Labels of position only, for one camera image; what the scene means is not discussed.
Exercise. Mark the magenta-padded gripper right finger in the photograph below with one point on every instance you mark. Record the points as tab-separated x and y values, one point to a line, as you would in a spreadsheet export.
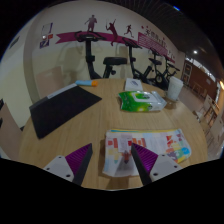
163	165

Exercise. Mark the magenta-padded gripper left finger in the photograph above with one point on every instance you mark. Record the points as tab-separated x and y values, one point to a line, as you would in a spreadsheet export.
61	165

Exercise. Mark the colourful printed towel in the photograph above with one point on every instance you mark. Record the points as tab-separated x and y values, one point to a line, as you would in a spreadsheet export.
160	140

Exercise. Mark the black flat mat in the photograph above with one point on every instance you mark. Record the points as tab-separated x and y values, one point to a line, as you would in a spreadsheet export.
61	110

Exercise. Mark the green wet wipes pack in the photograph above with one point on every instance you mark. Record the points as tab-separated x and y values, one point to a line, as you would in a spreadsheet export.
141	101

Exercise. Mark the group of wooden chairs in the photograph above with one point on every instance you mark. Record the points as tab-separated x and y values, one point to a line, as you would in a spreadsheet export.
211	113

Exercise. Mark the wooden chair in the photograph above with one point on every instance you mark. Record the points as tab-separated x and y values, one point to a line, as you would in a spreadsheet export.
50	81

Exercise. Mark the white flat box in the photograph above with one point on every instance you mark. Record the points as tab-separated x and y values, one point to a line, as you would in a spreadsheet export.
133	84

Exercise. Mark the blue and orange tube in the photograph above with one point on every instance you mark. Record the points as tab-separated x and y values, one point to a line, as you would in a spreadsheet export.
86	83

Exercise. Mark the black exercise bike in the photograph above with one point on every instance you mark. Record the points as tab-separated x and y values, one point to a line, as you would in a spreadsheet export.
159	75
133	63
171	70
88	53

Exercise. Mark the wall poster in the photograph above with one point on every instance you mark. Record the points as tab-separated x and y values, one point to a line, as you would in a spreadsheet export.
46	35

